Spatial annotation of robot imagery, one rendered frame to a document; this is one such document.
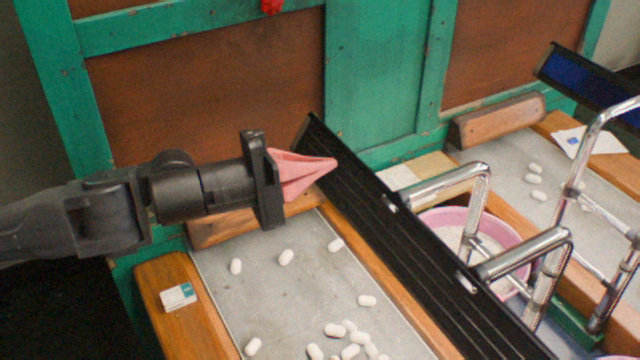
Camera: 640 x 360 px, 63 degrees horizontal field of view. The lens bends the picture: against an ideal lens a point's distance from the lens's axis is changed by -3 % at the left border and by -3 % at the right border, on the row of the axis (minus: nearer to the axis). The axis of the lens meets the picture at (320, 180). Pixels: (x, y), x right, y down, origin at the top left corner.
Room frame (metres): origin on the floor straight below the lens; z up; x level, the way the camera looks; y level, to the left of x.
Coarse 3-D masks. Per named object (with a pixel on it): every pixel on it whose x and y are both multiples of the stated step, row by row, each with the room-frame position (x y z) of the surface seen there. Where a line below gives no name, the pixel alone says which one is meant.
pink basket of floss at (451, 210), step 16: (448, 208) 0.87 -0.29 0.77; (464, 208) 0.87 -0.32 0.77; (432, 224) 0.85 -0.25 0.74; (448, 224) 0.86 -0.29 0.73; (464, 224) 0.86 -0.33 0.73; (480, 224) 0.85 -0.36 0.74; (496, 224) 0.83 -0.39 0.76; (512, 240) 0.79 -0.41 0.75; (528, 272) 0.68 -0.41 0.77; (512, 288) 0.68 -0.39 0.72
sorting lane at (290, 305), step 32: (288, 224) 0.85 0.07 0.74; (320, 224) 0.85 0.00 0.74; (192, 256) 0.75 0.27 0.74; (224, 256) 0.76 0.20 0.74; (256, 256) 0.76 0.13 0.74; (320, 256) 0.76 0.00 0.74; (352, 256) 0.76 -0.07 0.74; (224, 288) 0.67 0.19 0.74; (256, 288) 0.67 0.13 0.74; (288, 288) 0.67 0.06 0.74; (320, 288) 0.67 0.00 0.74; (352, 288) 0.67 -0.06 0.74; (224, 320) 0.60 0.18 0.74; (256, 320) 0.60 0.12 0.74; (288, 320) 0.60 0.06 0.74; (320, 320) 0.60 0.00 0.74; (352, 320) 0.60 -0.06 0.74; (384, 320) 0.60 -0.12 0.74; (256, 352) 0.53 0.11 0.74; (288, 352) 0.53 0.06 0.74; (384, 352) 0.53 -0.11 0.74; (416, 352) 0.53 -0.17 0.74
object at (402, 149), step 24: (552, 96) 1.29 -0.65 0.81; (384, 144) 1.02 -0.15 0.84; (408, 144) 1.04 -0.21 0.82; (432, 144) 1.08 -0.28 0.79; (384, 168) 1.01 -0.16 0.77; (168, 240) 0.76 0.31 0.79; (120, 264) 0.70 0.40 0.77; (120, 288) 0.70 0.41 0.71; (144, 312) 0.71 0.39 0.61; (144, 336) 0.73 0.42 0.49
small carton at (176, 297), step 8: (176, 288) 0.64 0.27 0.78; (184, 288) 0.64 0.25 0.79; (192, 288) 0.64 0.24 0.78; (160, 296) 0.62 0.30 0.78; (168, 296) 0.62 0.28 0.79; (176, 296) 0.62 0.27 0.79; (184, 296) 0.62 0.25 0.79; (192, 296) 0.62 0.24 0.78; (168, 304) 0.60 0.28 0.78; (176, 304) 0.60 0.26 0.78; (184, 304) 0.61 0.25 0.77
